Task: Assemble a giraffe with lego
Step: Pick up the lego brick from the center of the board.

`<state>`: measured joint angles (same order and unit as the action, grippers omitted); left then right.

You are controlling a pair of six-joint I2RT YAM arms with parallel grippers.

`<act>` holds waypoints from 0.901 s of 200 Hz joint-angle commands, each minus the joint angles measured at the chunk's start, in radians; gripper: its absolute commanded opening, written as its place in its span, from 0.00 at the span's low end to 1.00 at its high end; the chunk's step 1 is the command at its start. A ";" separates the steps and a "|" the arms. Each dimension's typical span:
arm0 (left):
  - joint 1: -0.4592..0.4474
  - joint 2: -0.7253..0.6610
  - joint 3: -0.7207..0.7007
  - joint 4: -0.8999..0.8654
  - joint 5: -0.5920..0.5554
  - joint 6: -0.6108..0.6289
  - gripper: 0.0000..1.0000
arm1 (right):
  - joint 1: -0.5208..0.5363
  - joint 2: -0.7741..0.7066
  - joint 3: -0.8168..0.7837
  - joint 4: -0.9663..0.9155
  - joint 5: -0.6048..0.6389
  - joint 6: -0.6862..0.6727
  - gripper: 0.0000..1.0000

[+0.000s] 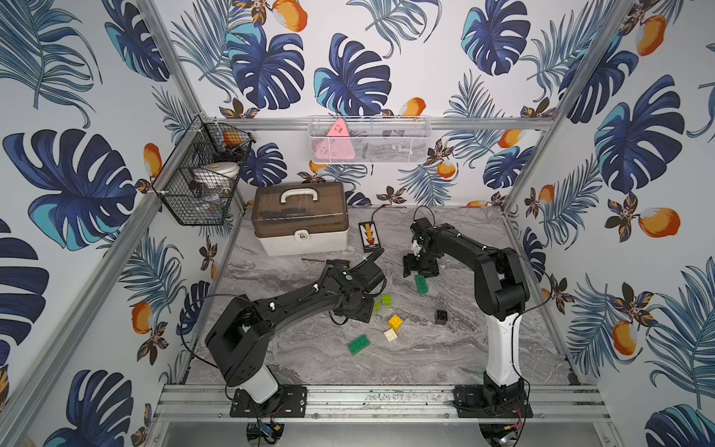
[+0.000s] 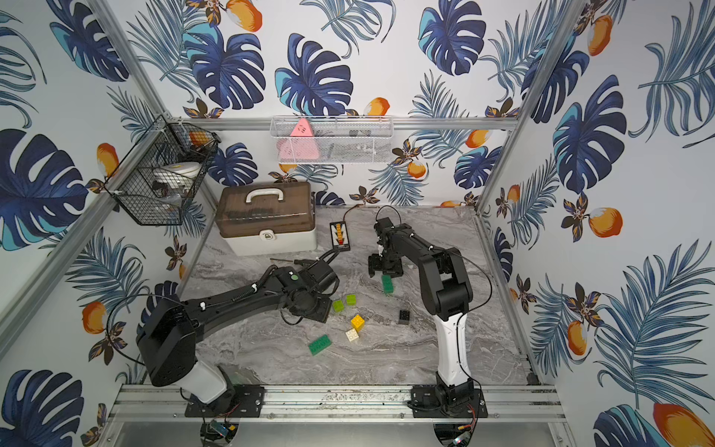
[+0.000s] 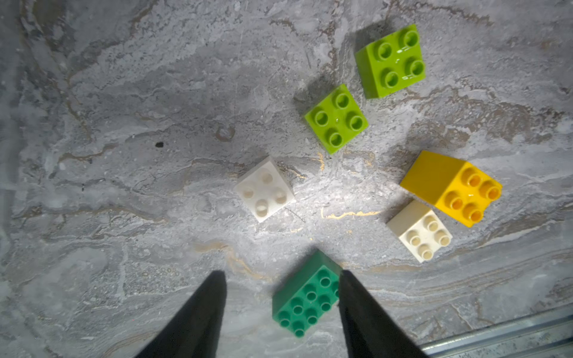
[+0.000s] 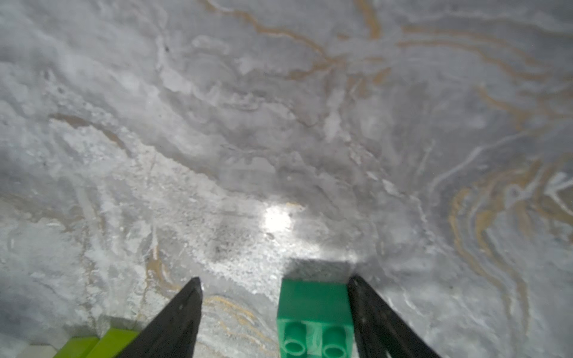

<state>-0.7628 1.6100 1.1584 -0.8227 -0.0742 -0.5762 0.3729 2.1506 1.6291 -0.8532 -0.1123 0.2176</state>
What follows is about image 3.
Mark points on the white lego left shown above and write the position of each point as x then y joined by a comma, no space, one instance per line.
264,190

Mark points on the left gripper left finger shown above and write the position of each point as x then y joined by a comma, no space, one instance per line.
195,329

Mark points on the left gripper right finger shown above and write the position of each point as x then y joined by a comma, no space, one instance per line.
369,330

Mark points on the aluminium front rail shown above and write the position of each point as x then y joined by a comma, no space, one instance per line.
546,334

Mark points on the yellow lego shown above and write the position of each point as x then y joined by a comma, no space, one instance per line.
453,186

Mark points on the lime lego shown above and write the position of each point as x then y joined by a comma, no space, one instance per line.
391,63
337,119

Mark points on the cream lego lower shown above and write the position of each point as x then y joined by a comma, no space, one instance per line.
420,230

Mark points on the lime lego left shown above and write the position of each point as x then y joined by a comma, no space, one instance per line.
337,119

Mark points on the lime lego right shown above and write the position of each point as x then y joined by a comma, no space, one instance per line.
391,63

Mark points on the dark green long lego lower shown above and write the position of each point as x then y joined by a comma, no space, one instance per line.
307,295

